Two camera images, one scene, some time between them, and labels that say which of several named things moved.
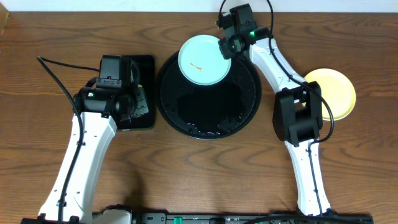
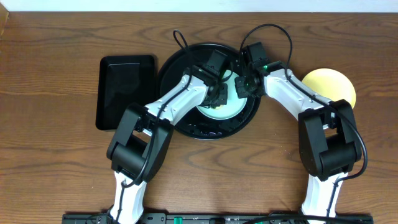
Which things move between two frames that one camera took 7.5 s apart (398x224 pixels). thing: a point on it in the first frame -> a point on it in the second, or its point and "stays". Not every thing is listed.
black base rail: (251, 218) stays
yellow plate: (337, 89) stays
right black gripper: (225, 53) -> (238, 82)
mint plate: (201, 61) -> (235, 105)
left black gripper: (140, 101) -> (216, 97)
